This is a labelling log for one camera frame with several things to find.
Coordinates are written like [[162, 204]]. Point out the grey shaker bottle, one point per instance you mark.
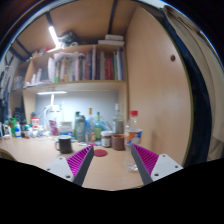
[[80, 128]]

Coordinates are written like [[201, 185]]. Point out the flat round red coaster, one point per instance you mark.
[[100, 153]]

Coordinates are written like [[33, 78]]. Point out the red-lidded white jar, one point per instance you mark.
[[35, 122]]

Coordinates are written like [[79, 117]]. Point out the white desk lamp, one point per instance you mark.
[[51, 108]]

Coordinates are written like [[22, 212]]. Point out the black mug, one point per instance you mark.
[[65, 145]]

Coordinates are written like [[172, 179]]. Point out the white-lidded brown spread jar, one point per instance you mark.
[[106, 140]]

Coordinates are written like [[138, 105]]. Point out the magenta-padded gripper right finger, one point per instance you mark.
[[163, 166]]

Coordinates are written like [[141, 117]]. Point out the pink package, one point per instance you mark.
[[53, 127]]

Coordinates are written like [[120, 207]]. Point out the gold-capped blue-label bottle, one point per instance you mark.
[[90, 128]]

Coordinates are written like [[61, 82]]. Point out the white light bar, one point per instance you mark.
[[51, 92], [54, 36]]

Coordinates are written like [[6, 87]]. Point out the dark and beige curtain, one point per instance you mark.
[[203, 100]]

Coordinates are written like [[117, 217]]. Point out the green glass bottle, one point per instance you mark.
[[98, 128]]

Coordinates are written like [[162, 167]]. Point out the white and blue carton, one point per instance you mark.
[[66, 129]]

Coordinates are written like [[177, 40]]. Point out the hanging clothes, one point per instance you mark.
[[4, 86]]

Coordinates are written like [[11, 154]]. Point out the clear red-capped drink bottle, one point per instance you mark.
[[133, 136]]

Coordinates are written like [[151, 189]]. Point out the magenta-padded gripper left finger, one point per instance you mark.
[[63, 168]]

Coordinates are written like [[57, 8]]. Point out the clear glass white-capped bottle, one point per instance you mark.
[[117, 123]]

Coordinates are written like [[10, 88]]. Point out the green container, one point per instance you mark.
[[13, 126]]

